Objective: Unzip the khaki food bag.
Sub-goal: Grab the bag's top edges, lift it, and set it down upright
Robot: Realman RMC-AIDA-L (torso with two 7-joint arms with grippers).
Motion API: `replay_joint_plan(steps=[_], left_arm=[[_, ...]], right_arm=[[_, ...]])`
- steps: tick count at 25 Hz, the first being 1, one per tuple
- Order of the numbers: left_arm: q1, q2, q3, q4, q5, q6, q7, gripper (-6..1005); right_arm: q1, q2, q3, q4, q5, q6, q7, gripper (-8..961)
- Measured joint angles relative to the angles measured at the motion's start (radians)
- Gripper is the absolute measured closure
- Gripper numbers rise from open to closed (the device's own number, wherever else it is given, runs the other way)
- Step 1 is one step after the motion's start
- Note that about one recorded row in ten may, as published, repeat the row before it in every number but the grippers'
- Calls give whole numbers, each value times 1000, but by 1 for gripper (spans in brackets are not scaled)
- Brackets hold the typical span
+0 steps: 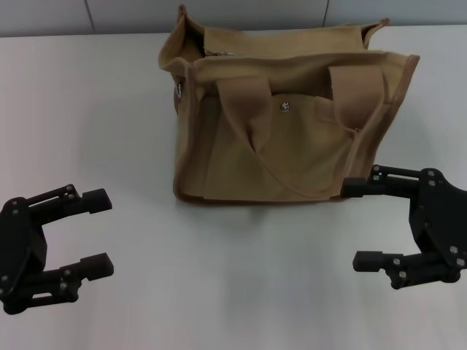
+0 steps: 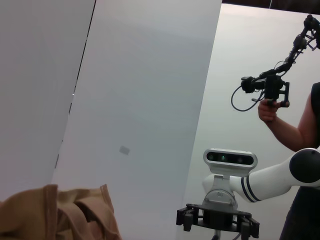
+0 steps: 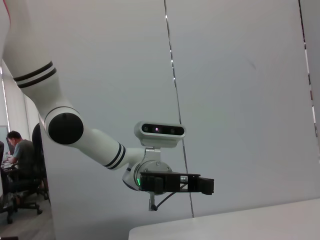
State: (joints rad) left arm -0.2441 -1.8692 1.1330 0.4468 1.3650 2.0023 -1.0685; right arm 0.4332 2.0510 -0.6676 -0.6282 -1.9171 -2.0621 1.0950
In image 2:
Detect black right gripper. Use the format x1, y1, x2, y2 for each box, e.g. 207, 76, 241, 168
176, 203, 261, 239

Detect black teleoperation arm with handle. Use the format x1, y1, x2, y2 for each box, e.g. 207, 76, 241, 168
240, 14, 320, 109

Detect khaki canvas food bag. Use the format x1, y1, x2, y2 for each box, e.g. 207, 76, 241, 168
0, 184, 123, 240

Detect person right hand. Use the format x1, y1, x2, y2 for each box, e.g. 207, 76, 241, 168
257, 98, 279, 124

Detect person torso black clothes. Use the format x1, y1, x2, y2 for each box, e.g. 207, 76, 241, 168
279, 81, 320, 240

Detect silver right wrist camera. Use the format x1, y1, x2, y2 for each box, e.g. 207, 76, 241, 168
202, 148, 258, 175

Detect black teleoperation cable loop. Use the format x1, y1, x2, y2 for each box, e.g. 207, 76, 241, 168
231, 84, 266, 112

